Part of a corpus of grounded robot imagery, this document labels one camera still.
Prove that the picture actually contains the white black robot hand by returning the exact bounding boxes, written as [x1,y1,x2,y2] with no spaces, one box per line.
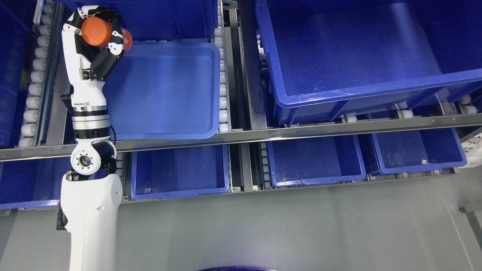
[61,5,125,112]

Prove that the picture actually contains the orange cylindrical capacitor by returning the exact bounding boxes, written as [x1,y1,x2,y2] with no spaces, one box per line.
[81,17,134,51]

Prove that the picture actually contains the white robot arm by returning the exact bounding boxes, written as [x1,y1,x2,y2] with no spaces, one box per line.
[57,106,122,271]

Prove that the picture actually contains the white roller track left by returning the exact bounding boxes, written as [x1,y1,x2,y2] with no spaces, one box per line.
[18,0,56,148]

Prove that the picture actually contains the white roller track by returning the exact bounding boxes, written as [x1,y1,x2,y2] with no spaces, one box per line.
[18,0,56,148]
[212,0,230,133]

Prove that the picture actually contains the shallow blue plastic tray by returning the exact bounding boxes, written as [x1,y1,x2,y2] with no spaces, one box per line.
[103,41,220,140]

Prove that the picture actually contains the blue bin upper middle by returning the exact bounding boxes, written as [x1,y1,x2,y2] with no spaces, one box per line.
[57,0,218,41]

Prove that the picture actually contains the blue bin far left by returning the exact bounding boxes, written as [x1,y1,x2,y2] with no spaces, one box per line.
[0,0,37,148]

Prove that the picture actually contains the blue bin lower middle left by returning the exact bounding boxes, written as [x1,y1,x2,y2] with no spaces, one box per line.
[131,145,230,201]

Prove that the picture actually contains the white roller track middle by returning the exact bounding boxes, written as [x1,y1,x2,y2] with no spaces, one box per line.
[212,0,230,133]

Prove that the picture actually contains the large blue bin upper right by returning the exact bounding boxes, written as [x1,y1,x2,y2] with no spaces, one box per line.
[255,0,482,126]

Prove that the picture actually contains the blue bin lower right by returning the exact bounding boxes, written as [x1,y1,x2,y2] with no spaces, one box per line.
[358,128,467,176]

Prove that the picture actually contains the white sign blue characters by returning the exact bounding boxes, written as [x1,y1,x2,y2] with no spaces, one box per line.
[461,133,482,168]

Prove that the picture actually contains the metal shelf front rail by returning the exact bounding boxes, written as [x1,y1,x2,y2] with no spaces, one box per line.
[0,113,482,162]

